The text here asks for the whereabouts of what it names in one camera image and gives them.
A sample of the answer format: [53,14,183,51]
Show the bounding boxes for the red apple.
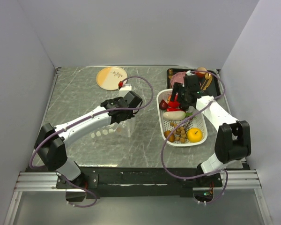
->
[167,95,180,108]

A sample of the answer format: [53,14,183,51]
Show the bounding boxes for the white radish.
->
[163,111,186,121]

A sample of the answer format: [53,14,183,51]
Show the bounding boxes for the red chili pepper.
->
[166,107,181,112]

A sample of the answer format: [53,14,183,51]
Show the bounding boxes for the clear dotted zip bag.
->
[90,118,135,139]

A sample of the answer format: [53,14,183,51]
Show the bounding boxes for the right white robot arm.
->
[171,75,251,187]

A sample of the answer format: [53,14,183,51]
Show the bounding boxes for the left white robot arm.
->
[35,91,143,188]

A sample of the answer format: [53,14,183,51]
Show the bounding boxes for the pink dotted plate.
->
[170,72,186,88]

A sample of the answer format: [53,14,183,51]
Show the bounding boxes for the gold fork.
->
[167,68,173,89]

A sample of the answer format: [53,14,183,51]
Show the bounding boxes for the orange cup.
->
[195,67,207,78]

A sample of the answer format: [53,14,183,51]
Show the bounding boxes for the black serving tray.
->
[166,68,221,97]

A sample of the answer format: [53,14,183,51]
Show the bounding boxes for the white perforated basket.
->
[156,89,207,147]

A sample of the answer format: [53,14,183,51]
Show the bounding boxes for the gold spoon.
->
[200,73,213,90]

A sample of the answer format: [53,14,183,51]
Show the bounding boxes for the brown longan bunch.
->
[170,119,192,144]

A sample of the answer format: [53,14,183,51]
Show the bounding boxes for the orange cream round plate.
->
[96,67,128,90]

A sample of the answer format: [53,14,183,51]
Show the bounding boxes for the yellow apple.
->
[187,128,203,143]

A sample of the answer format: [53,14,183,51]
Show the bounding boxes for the brown kiwi fruit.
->
[164,130,175,143]

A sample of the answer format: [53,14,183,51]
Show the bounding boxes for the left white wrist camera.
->
[118,81,132,97]

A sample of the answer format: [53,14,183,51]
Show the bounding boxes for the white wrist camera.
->
[118,81,132,97]
[184,70,199,82]

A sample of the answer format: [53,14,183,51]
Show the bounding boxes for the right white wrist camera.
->
[184,70,199,82]

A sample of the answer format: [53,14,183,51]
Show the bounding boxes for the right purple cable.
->
[160,69,229,204]

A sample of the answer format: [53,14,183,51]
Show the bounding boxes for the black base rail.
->
[25,165,250,200]

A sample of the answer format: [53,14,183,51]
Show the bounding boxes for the aluminium frame rail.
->
[14,170,262,192]

